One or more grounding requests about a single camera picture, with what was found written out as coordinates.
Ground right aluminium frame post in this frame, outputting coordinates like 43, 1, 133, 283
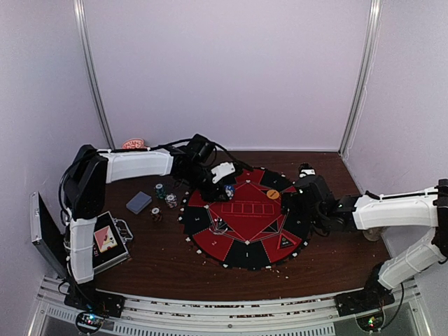
338, 0, 382, 159

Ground blue playing card deck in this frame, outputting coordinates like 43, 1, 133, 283
126, 192, 153, 214

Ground orange big blind button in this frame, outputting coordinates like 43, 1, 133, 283
266, 189, 280, 200

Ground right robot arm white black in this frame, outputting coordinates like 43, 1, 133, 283
281, 175, 447, 316

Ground aluminium poker case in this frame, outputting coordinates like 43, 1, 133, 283
29, 192, 130, 284

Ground aluminium frame post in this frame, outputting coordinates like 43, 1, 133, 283
338, 0, 382, 159
73, 0, 116, 149

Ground round red black poker mat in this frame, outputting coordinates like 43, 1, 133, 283
178, 167, 312, 270

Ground blue white poker chip stack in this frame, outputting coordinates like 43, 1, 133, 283
164, 193, 178, 209

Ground red white patterned bowl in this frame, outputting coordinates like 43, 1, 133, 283
121, 138, 146, 149

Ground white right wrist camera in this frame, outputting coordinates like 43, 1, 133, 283
298, 162, 316, 179

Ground cream ceramic mug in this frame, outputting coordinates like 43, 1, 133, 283
363, 227, 386, 242

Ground front aluminium rail base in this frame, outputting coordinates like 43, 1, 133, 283
27, 286, 435, 336

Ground green poker chip stack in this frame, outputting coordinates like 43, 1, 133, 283
154, 183, 166, 200

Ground black triangle all-in marker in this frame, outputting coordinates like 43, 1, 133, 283
277, 234, 295, 249

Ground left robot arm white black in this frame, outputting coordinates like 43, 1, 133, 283
58, 134, 250, 313

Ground brown poker chip stack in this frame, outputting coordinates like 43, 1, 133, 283
150, 206, 162, 222

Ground left aluminium frame post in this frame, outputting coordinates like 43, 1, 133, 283
73, 0, 116, 149

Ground clear acrylic dealer button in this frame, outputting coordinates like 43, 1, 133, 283
209, 218, 228, 235

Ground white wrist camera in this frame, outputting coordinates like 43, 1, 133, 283
211, 162, 235, 184
298, 162, 316, 179

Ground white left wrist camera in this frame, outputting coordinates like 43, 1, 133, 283
211, 162, 235, 184

